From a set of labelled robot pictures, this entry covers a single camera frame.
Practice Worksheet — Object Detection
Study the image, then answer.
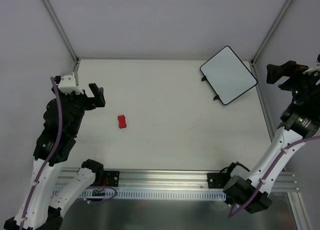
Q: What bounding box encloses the red bone-shaped eraser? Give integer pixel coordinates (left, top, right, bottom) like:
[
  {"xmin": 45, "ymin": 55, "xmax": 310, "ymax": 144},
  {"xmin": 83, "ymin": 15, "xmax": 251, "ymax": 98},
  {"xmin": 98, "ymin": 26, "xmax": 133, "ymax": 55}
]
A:
[{"xmin": 117, "ymin": 115, "xmax": 127, "ymax": 129}]

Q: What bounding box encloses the white whiteboard black rim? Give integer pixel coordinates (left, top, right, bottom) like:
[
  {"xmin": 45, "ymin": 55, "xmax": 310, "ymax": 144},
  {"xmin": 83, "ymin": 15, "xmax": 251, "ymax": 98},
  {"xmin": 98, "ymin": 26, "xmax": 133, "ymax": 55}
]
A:
[{"xmin": 199, "ymin": 46, "xmax": 258, "ymax": 106}]

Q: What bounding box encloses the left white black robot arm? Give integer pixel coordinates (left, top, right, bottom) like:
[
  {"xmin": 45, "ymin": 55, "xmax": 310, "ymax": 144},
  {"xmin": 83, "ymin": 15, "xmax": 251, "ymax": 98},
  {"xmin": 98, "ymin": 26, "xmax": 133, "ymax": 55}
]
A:
[{"xmin": 3, "ymin": 75, "xmax": 106, "ymax": 229}]

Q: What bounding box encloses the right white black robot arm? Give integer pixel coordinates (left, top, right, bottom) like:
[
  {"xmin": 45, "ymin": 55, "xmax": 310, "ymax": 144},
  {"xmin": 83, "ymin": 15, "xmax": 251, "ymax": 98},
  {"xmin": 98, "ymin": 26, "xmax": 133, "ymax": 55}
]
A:
[{"xmin": 223, "ymin": 61, "xmax": 320, "ymax": 218}]

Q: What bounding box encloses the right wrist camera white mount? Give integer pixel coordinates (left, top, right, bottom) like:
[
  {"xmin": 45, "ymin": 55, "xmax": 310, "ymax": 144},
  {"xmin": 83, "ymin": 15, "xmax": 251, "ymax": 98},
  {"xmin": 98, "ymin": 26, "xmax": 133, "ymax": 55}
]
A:
[{"xmin": 303, "ymin": 54, "xmax": 320, "ymax": 77}]

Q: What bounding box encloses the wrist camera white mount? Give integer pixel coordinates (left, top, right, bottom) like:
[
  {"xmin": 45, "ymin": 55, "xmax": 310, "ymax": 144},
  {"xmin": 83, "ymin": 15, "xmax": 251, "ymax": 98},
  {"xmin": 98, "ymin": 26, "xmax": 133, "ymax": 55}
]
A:
[
  {"xmin": 57, "ymin": 72, "xmax": 84, "ymax": 95},
  {"xmin": 303, "ymin": 54, "xmax": 320, "ymax": 77}
]

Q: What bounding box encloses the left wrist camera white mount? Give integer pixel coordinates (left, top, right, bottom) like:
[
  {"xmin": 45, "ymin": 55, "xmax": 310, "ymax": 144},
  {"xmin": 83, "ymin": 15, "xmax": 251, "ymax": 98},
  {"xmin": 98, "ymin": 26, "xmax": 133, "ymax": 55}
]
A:
[{"xmin": 57, "ymin": 72, "xmax": 84, "ymax": 95}]

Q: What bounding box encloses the wire whiteboard stand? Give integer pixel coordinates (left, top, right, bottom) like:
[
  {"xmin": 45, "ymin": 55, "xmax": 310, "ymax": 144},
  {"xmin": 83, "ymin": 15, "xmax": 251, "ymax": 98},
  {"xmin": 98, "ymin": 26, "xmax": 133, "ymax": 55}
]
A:
[{"xmin": 201, "ymin": 76, "xmax": 221, "ymax": 101}]

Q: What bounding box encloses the left aluminium frame post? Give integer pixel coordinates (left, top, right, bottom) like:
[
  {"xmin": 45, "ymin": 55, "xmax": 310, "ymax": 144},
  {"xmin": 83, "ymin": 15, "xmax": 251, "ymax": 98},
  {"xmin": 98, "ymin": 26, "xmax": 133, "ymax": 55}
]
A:
[{"xmin": 40, "ymin": 0, "xmax": 79, "ymax": 64}]

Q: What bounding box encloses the aluminium frame post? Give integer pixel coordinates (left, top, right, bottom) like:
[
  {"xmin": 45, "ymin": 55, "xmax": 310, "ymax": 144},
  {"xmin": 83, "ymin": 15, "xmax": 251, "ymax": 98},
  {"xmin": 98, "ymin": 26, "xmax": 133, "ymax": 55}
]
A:
[
  {"xmin": 40, "ymin": 0, "xmax": 79, "ymax": 64},
  {"xmin": 250, "ymin": 0, "xmax": 295, "ymax": 65}
]

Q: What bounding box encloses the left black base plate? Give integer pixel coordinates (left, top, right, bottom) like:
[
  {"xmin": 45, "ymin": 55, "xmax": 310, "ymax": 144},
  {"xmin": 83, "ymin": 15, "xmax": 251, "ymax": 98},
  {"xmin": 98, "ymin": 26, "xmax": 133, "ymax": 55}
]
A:
[{"xmin": 101, "ymin": 170, "xmax": 120, "ymax": 187}]

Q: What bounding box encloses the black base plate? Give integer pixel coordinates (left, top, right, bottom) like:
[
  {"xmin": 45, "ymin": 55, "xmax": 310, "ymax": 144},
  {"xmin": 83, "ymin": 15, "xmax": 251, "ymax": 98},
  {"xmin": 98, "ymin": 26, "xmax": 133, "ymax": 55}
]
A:
[
  {"xmin": 207, "ymin": 172, "xmax": 231, "ymax": 189},
  {"xmin": 101, "ymin": 170, "xmax": 120, "ymax": 187}
]

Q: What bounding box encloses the right aluminium frame post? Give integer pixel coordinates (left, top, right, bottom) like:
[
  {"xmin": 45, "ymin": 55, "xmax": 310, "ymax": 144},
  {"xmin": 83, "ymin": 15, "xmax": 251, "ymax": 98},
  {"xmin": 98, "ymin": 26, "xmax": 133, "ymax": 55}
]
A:
[{"xmin": 250, "ymin": 0, "xmax": 295, "ymax": 65}]

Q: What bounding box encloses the aluminium mounting rail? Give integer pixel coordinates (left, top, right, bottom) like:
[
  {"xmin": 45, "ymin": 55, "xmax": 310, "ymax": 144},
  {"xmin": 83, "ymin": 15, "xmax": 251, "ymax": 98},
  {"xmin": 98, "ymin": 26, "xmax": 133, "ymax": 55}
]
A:
[{"xmin": 54, "ymin": 167, "xmax": 300, "ymax": 192}]

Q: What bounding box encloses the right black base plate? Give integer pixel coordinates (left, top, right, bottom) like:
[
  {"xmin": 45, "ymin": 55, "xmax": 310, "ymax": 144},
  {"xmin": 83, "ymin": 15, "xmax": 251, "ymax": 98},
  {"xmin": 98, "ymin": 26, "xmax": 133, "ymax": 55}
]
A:
[{"xmin": 207, "ymin": 172, "xmax": 231, "ymax": 189}]

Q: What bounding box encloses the white slotted cable duct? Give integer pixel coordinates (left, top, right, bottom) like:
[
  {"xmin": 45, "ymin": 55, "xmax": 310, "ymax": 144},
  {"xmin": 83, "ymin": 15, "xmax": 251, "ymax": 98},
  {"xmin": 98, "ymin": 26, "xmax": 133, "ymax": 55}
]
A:
[{"xmin": 52, "ymin": 188, "xmax": 227, "ymax": 200}]

